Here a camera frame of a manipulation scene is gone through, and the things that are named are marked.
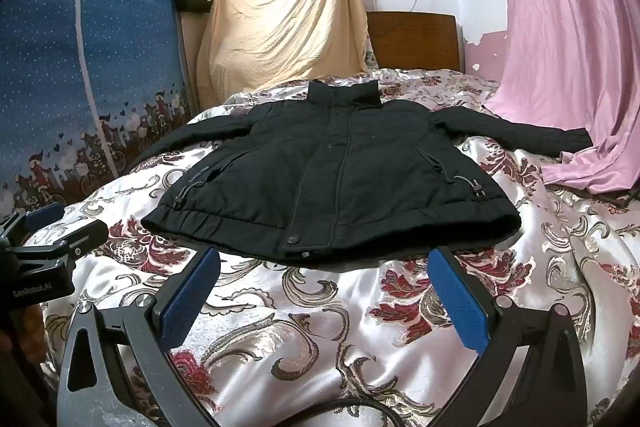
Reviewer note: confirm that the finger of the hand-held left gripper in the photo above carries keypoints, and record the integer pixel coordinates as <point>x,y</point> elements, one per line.
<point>44,213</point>
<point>75,237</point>

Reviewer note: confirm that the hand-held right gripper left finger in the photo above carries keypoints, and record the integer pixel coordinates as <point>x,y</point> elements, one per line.
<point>192,297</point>

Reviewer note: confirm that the floral satin quilt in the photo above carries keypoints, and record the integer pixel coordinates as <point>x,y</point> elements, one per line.
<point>350,322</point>

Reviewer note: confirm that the black jacket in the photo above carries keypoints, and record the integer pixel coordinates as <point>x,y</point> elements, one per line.
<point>340,167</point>

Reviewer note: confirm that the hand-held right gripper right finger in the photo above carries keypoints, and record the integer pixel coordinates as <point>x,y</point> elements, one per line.
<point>457,302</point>

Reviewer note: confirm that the wooden headboard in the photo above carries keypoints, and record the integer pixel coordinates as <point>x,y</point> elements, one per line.
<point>415,39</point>

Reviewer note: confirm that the pink curtain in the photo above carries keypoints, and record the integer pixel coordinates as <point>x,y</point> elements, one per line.
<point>565,32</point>

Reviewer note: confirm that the beige hanging cloth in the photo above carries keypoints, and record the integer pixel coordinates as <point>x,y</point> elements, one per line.
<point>280,22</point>

